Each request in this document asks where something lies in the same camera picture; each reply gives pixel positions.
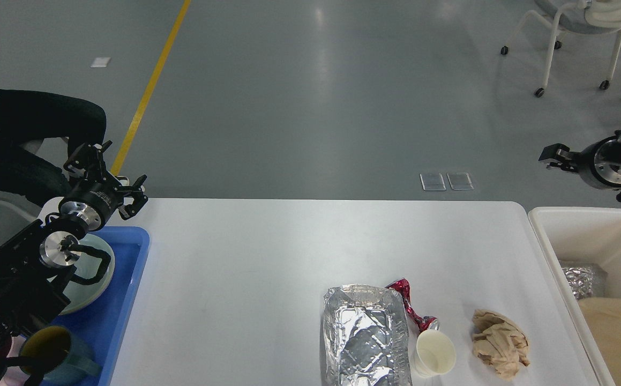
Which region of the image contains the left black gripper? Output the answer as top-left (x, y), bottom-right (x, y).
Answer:
top-left (58, 141), bottom-right (148, 231)

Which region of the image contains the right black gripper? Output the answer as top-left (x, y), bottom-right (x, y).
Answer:
top-left (538, 137), bottom-right (621, 203)

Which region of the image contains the light green plate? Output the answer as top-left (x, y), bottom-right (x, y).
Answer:
top-left (57, 234), bottom-right (114, 317)

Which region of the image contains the brown paper bag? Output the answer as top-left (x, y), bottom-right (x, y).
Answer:
top-left (578, 296), bottom-right (621, 385)

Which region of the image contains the dark teal mug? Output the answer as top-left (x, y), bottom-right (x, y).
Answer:
top-left (19, 325), bottom-right (102, 385)

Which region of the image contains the brown paper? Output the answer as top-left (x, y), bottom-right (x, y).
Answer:
top-left (472, 309), bottom-right (530, 381)

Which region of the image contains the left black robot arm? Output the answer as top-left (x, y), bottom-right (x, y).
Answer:
top-left (0, 141), bottom-right (148, 385)

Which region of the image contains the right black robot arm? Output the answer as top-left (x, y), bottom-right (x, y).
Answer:
top-left (538, 129), bottom-right (621, 203)

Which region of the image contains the white plastic bin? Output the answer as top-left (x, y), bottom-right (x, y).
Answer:
top-left (528, 207), bottom-right (621, 385)

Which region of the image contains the clear plastic wrap in bin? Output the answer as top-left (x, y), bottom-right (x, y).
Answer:
top-left (558, 261), bottom-right (608, 300)

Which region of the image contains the person in dark clothes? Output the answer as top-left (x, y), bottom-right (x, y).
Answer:
top-left (0, 90), bottom-right (107, 207)

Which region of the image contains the floor outlet plate right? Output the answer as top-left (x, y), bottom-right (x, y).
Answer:
top-left (446, 173), bottom-right (475, 191)

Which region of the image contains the floor outlet plate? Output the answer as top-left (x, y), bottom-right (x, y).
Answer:
top-left (420, 173), bottom-right (447, 191)
top-left (446, 173), bottom-right (475, 191)

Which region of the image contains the blue plastic tray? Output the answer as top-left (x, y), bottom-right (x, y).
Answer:
top-left (52, 226), bottom-right (149, 385)

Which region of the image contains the white office chair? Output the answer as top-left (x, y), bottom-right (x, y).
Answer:
top-left (499, 1), bottom-right (621, 98)

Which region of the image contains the floor outlet plate left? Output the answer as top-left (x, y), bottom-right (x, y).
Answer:
top-left (420, 173), bottom-right (447, 191)

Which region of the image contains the pink mug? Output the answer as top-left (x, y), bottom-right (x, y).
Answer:
top-left (3, 335), bottom-right (28, 381)

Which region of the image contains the crushed red can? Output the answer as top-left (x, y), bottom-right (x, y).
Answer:
top-left (386, 278), bottom-right (440, 333)

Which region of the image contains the lower white paper cup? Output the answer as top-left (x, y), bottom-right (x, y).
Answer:
top-left (411, 330), bottom-right (457, 378)

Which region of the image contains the aluminium foil container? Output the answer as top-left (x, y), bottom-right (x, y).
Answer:
top-left (322, 284), bottom-right (411, 385)

